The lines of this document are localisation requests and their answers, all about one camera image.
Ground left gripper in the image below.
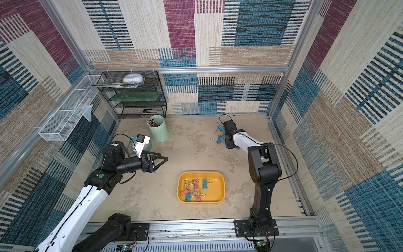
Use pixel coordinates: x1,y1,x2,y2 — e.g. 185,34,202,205
115,150,167,175

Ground yellow binder clip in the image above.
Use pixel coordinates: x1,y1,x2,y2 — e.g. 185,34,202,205
183,180,193,188

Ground yellow storage tray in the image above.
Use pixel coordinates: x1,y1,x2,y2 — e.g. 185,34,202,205
177,171,226,204

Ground teal binder clip carried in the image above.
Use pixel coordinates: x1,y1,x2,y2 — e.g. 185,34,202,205
202,178,213,189

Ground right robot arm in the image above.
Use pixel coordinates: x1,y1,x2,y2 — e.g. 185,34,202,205
224,130,295,236

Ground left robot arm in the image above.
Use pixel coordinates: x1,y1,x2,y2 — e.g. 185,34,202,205
36,141,168,252

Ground blue binder clip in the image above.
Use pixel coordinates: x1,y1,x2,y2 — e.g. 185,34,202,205
216,135,225,144

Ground green round clock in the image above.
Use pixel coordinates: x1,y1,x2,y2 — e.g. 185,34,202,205
143,140,152,151

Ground green pen cup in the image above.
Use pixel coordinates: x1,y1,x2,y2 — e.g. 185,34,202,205
147,115,169,143

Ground white oval device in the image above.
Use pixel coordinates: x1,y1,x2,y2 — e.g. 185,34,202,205
123,73,144,84

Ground magazines on shelf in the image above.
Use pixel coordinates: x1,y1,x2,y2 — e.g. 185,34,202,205
90,78,141,88

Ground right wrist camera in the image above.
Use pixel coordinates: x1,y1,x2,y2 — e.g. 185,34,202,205
219,114,237,135

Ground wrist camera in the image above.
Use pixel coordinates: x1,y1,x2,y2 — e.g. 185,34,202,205
132,134,151,158
219,114,237,135

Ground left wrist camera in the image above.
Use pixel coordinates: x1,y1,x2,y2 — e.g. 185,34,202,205
132,134,151,158

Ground black wire shelf rack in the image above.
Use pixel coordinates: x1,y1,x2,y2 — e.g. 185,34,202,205
97,71,167,119

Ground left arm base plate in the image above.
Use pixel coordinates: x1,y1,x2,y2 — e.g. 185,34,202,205
105,223,150,242

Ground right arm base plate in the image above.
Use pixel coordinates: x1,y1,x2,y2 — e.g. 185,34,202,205
233,219,279,238

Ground white wire wall basket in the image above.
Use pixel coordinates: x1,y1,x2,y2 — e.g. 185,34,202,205
38,75,100,141

